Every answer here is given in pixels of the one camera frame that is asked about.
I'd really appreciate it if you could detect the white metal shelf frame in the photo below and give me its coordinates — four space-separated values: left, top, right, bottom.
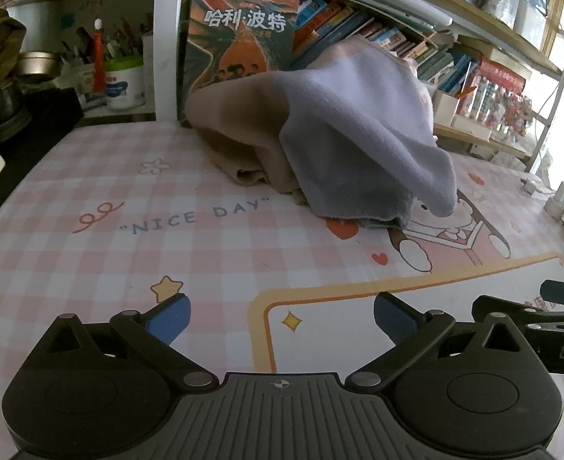
3 0 564 174

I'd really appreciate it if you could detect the pink checkered desk mat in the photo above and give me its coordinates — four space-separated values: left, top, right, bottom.
0 123 564 459

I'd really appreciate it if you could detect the red boxed book set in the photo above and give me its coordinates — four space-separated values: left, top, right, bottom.
457 58 526 127

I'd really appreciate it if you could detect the white green tub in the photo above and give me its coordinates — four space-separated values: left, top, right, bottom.
105 55 146 111

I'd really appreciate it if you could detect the red tassel ornament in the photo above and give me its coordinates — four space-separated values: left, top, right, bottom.
92 18 105 95

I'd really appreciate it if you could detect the metal bowl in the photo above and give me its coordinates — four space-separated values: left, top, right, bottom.
16 51 63 82

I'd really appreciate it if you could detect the white power strip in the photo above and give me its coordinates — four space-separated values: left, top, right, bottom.
521 177 564 220

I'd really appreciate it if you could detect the grey and beige sweater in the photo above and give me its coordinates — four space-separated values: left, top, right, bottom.
184 36 457 227

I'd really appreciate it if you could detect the Harry Potter book box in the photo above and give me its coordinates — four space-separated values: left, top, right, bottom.
180 0 300 106

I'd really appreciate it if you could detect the row of leaning books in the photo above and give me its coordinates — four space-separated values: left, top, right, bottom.
288 0 479 95

